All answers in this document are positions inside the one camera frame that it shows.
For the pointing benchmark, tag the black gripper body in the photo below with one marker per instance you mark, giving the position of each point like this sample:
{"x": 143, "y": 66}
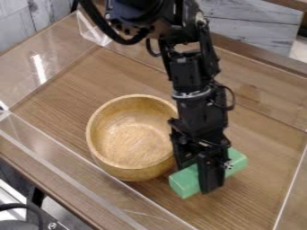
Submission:
{"x": 203, "y": 116}

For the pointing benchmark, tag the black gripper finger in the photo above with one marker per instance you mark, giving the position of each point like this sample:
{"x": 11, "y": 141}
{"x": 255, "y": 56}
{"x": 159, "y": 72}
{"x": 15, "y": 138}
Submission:
{"x": 183, "y": 149}
{"x": 211, "y": 160}

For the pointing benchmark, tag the green rectangular block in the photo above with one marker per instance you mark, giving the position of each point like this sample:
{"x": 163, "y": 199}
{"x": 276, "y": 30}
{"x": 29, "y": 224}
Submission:
{"x": 184, "y": 181}

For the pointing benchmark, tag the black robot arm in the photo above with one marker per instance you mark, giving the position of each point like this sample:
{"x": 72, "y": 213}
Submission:
{"x": 175, "y": 23}

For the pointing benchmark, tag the brown wooden bowl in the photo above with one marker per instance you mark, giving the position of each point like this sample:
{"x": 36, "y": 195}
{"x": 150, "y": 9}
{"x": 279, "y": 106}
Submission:
{"x": 128, "y": 137}

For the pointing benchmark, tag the black table leg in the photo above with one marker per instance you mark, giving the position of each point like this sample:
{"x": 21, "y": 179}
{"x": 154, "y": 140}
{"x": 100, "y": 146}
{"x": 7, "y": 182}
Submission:
{"x": 37, "y": 197}

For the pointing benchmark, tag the black metal base bracket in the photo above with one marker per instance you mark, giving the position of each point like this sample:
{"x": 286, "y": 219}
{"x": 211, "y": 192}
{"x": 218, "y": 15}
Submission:
{"x": 36, "y": 213}

